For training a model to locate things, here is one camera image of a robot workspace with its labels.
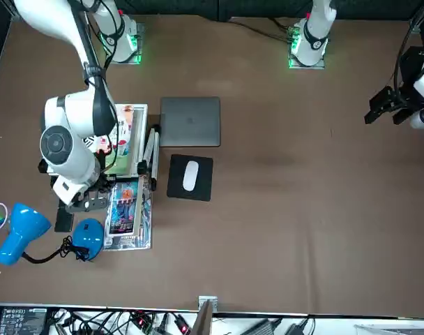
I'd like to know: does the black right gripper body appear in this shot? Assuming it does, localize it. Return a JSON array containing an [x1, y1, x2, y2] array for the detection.
[[66, 176, 110, 214]]

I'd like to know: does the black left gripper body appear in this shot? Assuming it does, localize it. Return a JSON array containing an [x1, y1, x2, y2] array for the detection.
[[393, 82, 424, 112]]

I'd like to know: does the green cover recipe book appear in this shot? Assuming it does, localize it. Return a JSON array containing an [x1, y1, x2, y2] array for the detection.
[[82, 103, 136, 175]]

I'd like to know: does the blue desk lamp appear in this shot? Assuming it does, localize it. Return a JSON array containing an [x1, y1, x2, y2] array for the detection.
[[0, 202, 105, 266]]

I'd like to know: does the small blue orange comic book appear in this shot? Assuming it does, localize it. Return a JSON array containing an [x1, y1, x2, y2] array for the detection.
[[109, 179, 143, 237]]

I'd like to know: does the black left wrist block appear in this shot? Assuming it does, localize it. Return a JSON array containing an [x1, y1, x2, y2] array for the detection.
[[401, 45, 424, 88]]

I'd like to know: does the black folding phone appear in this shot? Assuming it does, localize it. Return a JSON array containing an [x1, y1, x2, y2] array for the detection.
[[54, 200, 75, 233]]

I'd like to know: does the large wrapped comic magazine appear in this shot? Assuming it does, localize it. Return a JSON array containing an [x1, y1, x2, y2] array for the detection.
[[103, 177, 153, 251]]

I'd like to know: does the black mouse pad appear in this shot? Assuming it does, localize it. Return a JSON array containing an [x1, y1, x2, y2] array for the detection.
[[166, 154, 214, 202]]

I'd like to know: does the white computer mouse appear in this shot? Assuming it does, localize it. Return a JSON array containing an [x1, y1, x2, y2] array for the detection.
[[182, 160, 199, 192]]

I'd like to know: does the grey laptop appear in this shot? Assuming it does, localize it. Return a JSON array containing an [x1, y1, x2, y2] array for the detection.
[[159, 96, 222, 147]]

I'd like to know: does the black labelled power adapter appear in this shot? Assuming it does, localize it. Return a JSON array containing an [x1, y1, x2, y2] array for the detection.
[[0, 306, 49, 335]]

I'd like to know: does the grey flat case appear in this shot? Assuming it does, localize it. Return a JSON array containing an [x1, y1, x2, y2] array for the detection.
[[354, 323, 424, 335]]

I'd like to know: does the grey power brick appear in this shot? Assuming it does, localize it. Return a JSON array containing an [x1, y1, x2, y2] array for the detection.
[[238, 317, 282, 335]]

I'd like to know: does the black power plug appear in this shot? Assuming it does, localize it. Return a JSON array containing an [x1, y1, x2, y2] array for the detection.
[[285, 318, 316, 335]]

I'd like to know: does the black lamp power cable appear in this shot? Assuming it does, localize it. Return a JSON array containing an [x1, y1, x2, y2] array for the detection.
[[60, 235, 91, 262]]

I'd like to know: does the black cable tangle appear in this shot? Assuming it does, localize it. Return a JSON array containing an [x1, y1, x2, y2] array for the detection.
[[47, 306, 199, 335]]

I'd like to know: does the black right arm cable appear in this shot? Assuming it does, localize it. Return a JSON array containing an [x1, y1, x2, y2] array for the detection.
[[67, 0, 121, 168]]

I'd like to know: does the aluminium profile post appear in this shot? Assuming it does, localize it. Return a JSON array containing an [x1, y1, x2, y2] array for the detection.
[[192, 295, 218, 335]]

